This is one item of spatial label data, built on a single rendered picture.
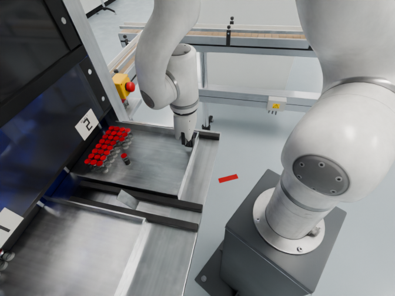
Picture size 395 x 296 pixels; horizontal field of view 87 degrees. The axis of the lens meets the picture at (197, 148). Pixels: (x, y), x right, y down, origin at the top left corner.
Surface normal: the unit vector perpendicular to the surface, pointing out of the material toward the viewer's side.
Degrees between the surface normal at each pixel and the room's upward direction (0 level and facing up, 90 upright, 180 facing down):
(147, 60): 60
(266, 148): 0
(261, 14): 90
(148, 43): 48
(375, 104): 9
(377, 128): 21
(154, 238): 0
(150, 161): 0
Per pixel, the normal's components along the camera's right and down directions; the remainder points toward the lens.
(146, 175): -0.06, -0.64
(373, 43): 0.18, 0.96
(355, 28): -0.18, 0.85
